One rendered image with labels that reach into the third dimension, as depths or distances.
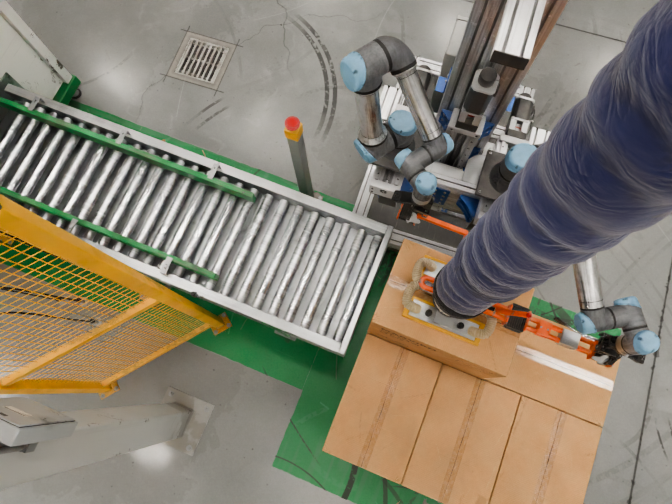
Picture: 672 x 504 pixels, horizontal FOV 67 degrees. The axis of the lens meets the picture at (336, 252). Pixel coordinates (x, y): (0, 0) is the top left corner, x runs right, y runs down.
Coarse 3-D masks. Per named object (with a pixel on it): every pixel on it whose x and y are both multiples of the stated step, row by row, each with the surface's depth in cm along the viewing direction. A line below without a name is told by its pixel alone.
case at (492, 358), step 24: (408, 240) 226; (408, 264) 223; (384, 288) 221; (384, 312) 218; (384, 336) 246; (408, 336) 215; (432, 336) 215; (504, 336) 214; (456, 360) 224; (480, 360) 212; (504, 360) 212
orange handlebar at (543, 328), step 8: (440, 224) 213; (448, 224) 213; (456, 232) 213; (464, 232) 212; (424, 280) 207; (432, 280) 207; (424, 288) 206; (432, 288) 206; (496, 304) 204; (488, 312) 203; (504, 320) 203; (536, 320) 202; (544, 320) 202; (528, 328) 202; (536, 328) 204; (544, 328) 201; (552, 328) 202; (560, 328) 201; (544, 336) 200; (552, 336) 201; (592, 344) 200; (584, 352) 199
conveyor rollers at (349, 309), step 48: (0, 144) 286; (48, 144) 286; (48, 192) 281; (96, 192) 278; (144, 192) 277; (144, 240) 272; (192, 240) 269; (288, 240) 269; (336, 240) 269; (240, 288) 263; (336, 288) 261; (336, 336) 255
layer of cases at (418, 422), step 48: (528, 336) 254; (384, 384) 249; (432, 384) 249; (480, 384) 248; (528, 384) 248; (576, 384) 247; (336, 432) 244; (384, 432) 243; (432, 432) 243; (480, 432) 243; (528, 432) 242; (576, 432) 242; (432, 480) 238; (480, 480) 237; (528, 480) 237; (576, 480) 236
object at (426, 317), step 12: (420, 300) 217; (408, 312) 216; (420, 312) 215; (432, 312) 215; (432, 324) 214; (456, 324) 214; (468, 324) 214; (480, 324) 214; (456, 336) 213; (468, 336) 212
